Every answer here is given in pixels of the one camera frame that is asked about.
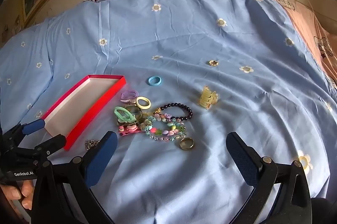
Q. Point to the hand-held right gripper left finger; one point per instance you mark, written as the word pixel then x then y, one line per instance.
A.
pixel 103 158

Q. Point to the red cardboard box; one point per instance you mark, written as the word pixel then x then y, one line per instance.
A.
pixel 79 108

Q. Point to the yellow hair claw clip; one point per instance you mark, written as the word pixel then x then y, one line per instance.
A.
pixel 206 100

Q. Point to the pink printed blanket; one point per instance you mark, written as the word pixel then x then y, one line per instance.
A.
pixel 316 37

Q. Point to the gold wrist watch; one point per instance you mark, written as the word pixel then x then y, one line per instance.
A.
pixel 138 116

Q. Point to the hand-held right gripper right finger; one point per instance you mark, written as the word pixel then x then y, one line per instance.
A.
pixel 241 158

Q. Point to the pink hair clip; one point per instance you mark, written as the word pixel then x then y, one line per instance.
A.
pixel 129 131

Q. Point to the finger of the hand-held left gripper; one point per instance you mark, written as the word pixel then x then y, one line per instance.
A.
pixel 35 127
pixel 51 143

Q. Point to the person's left hand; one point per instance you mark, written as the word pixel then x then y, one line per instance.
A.
pixel 26 195

